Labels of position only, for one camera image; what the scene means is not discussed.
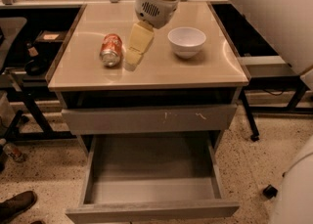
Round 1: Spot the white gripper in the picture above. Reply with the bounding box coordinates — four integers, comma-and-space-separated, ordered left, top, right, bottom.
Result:
123, 0, 179, 71

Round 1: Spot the orange coke can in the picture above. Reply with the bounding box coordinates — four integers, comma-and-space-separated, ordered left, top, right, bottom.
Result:
100, 33, 122, 67

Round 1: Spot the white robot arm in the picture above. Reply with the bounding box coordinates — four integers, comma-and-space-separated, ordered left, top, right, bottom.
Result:
135, 0, 313, 224

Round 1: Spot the grey drawer cabinet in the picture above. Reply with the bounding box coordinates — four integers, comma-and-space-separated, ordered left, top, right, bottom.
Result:
45, 1, 252, 157

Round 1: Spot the closed grey top drawer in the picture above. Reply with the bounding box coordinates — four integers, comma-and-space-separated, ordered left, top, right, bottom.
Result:
62, 105, 237, 135

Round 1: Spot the open grey middle drawer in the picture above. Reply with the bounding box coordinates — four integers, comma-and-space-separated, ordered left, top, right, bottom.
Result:
67, 132, 239, 224

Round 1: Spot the white bowl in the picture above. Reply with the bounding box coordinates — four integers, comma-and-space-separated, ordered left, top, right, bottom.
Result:
167, 27, 206, 60

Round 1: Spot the black table leg with caster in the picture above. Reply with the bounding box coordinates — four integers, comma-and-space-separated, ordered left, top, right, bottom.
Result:
240, 91, 259, 142

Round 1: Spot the plastic bottle on floor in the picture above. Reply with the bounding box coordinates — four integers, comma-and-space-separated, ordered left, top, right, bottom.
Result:
0, 138, 25, 163

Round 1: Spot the brown office chair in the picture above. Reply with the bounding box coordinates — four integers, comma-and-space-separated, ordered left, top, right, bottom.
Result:
262, 184, 278, 199

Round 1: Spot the brown shoe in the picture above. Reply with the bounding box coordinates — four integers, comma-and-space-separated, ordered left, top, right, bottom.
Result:
0, 191, 37, 224

